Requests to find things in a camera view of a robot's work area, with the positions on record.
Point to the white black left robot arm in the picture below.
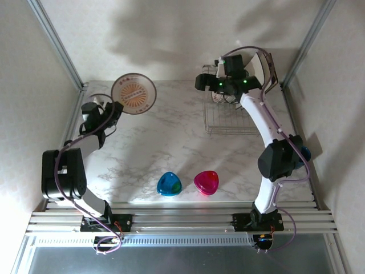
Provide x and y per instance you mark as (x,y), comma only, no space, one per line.
(91,199)

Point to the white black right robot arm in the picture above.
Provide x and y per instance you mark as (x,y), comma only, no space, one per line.
(262,120)

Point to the blue translucent triangular container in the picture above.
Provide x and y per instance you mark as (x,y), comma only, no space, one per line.
(168,184)

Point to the pink translucent triangular container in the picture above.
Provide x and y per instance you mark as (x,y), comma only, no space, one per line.
(206,182)

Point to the blue enamel mug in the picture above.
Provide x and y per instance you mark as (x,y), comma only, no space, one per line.
(306,155)

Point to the aluminium extrusion base rails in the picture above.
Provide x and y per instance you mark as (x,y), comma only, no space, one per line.
(182,217)

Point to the grey metal shelf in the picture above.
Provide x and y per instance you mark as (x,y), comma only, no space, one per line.
(182,261)

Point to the aluminium side rail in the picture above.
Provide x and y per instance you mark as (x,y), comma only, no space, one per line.
(71,122)
(292,114)

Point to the aluminium frame post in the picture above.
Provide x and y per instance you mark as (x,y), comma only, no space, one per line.
(57,42)
(308,42)

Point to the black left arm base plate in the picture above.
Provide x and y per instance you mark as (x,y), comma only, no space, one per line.
(125,221)

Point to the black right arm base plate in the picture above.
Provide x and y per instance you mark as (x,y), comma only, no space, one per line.
(239,221)

